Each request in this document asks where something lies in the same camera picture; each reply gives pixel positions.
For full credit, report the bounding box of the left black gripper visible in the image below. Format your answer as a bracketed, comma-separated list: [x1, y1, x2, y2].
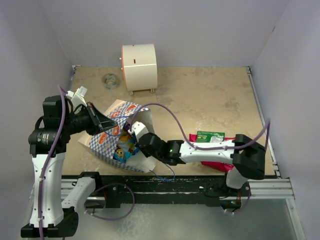
[62, 101, 118, 136]

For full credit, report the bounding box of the blue checkered paper bag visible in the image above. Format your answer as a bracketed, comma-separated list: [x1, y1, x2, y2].
[78, 100, 159, 175]

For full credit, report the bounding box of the green snack bag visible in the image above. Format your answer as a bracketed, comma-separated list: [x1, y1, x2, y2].
[196, 130, 225, 143]

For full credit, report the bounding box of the red chips bag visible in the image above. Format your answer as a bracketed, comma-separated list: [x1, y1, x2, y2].
[189, 134, 234, 173]

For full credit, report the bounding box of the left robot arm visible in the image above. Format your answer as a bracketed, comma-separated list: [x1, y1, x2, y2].
[20, 95, 118, 239]

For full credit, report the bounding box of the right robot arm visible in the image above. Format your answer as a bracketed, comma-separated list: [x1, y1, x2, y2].
[137, 132, 266, 196]

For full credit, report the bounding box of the blue gummy candy bag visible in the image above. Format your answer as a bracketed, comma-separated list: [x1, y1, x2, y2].
[113, 132, 140, 163]

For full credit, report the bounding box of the purple snack packet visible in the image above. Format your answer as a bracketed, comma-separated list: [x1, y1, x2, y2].
[122, 121, 131, 133]

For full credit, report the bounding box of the clear tape roll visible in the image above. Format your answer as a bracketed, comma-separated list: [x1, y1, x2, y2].
[102, 73, 119, 90]

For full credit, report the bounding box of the white cylindrical box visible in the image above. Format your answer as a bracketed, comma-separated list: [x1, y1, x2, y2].
[119, 44, 158, 95]

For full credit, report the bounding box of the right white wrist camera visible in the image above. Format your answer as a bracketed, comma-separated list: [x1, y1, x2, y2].
[128, 121, 149, 141]

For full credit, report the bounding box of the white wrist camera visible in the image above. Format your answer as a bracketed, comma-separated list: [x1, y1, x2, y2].
[66, 86, 87, 107]
[128, 121, 149, 141]

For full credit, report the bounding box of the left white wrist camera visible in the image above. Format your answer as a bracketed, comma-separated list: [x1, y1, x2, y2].
[66, 86, 87, 107]

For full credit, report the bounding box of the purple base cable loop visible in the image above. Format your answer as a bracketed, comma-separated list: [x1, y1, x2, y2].
[83, 182, 136, 221]

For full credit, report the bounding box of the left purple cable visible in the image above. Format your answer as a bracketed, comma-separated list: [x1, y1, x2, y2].
[38, 85, 70, 240]

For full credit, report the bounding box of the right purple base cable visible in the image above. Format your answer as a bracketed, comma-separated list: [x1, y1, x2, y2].
[223, 184, 252, 216]

